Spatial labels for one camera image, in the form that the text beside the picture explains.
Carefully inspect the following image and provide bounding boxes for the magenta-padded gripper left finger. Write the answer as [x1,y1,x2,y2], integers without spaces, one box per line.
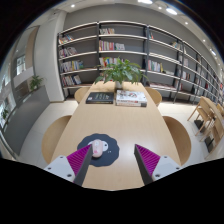
[43,143,94,187]

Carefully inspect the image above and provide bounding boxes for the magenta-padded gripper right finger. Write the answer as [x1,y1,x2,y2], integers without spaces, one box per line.
[133,143,184,186]

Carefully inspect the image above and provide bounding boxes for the pale pink computer mouse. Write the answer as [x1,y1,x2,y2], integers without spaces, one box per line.
[90,139,104,159]

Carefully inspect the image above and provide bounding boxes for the dark cartoon-face mouse pad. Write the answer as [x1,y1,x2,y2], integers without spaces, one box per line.
[76,133,121,168]

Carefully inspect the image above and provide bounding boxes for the round-backed wooden chair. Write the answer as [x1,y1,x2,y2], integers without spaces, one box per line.
[41,114,73,165]
[73,87,90,104]
[162,115,193,167]
[144,86,163,108]

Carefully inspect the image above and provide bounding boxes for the white illustrated book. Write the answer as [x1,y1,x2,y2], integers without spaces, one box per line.
[115,89,148,108]

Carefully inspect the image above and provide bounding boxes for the black hardcover book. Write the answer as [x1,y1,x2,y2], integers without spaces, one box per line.
[85,91,115,105]

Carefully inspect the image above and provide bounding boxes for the light wooden slatted chair group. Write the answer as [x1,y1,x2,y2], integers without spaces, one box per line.
[186,95,224,154]

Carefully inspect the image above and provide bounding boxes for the small green plant on ledge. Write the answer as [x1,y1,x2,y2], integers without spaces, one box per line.
[28,75,45,93]

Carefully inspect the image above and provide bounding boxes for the green potted plant, white pot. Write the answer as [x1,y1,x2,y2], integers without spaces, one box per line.
[94,58,149,89]

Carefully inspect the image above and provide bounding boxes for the recessed ceiling light group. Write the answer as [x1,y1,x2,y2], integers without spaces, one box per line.
[69,0,218,56]

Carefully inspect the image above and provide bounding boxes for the grey wall bookshelf unit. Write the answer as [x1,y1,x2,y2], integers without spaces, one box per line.
[57,20,224,104]

